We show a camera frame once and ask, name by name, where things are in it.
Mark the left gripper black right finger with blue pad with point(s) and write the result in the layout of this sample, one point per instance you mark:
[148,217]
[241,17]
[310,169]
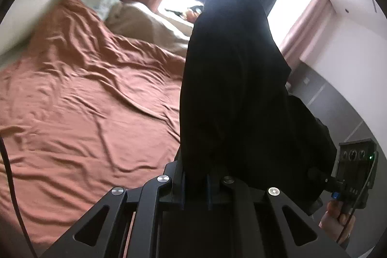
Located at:
[255,223]

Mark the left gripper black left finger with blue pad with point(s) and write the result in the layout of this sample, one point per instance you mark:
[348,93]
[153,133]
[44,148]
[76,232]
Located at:
[124,222]

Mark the black large garment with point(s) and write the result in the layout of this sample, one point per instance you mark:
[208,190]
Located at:
[237,118]

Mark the person's right hand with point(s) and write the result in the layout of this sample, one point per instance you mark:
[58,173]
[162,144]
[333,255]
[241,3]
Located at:
[335,224]

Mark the rust orange bed cover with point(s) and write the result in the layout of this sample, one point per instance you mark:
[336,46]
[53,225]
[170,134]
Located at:
[84,110]

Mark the pink curtain right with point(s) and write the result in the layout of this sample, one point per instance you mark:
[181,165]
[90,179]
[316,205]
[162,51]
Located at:
[305,33]

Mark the beige olive duvet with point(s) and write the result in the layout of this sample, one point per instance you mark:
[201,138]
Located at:
[134,20]

